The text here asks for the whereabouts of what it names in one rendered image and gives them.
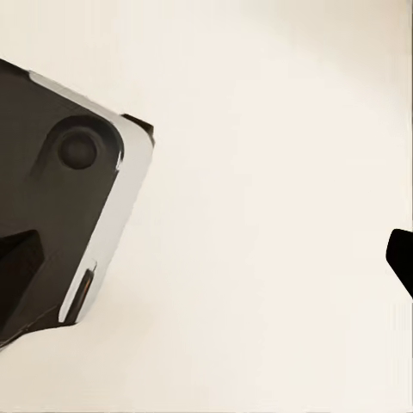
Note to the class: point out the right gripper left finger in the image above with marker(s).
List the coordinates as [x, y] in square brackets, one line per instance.
[21, 256]

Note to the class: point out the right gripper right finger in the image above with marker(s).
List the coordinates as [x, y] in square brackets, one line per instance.
[399, 254]

